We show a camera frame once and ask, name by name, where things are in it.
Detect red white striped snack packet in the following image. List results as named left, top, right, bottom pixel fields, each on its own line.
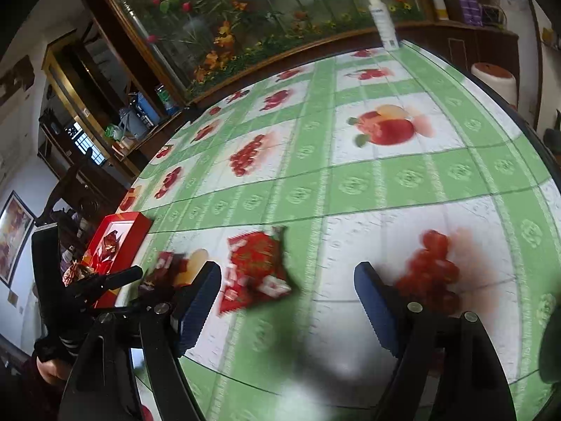
left=144, top=251, right=191, bottom=291

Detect red gift box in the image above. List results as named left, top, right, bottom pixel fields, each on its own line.
left=81, top=211, right=153, bottom=308

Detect person's left hand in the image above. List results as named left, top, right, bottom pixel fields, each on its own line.
left=37, top=355, right=74, bottom=387

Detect framed wall picture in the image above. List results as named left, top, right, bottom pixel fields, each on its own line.
left=0, top=190, right=36, bottom=287

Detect glass tank with flowers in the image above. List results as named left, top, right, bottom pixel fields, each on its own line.
left=103, top=0, right=439, bottom=99

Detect green plastic bottle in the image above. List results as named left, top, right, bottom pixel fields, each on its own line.
left=155, top=85, right=177, bottom=115

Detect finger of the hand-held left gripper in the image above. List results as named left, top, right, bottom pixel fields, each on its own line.
left=66, top=265, right=144, bottom=307

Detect fruit print green tablecloth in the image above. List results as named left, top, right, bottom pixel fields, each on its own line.
left=117, top=39, right=561, bottom=421

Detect white stool red seat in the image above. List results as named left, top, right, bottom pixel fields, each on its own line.
left=471, top=62, right=519, bottom=108

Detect white spray bottle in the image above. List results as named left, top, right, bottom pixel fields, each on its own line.
left=367, top=0, right=401, bottom=51

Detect wooden cabinet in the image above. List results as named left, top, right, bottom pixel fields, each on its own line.
left=436, top=0, right=523, bottom=84

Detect red snack packet white squares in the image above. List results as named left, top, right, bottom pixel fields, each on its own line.
left=218, top=226, right=293, bottom=317

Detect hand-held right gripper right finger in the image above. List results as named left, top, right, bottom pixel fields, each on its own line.
left=353, top=261, right=519, bottom=421

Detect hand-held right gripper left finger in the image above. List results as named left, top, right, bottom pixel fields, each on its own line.
left=60, top=260, right=223, bottom=421

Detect person's left forearm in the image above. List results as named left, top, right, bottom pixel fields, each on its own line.
left=13, top=357, right=66, bottom=421

